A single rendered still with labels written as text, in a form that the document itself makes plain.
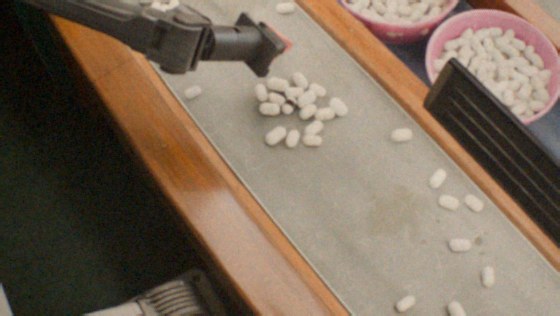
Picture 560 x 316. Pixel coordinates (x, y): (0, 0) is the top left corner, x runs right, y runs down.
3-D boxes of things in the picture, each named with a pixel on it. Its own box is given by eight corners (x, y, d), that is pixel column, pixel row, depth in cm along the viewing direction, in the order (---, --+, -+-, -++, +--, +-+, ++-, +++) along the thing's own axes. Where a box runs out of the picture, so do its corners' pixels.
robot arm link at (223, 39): (203, 67, 109) (214, 32, 107) (177, 48, 113) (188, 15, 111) (236, 67, 114) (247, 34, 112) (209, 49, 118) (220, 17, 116)
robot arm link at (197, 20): (166, 75, 106) (183, 22, 103) (127, 44, 112) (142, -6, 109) (224, 75, 115) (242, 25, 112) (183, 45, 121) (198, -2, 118)
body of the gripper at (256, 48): (249, 11, 120) (217, 8, 115) (285, 47, 115) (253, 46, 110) (232, 42, 123) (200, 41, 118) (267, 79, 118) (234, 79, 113)
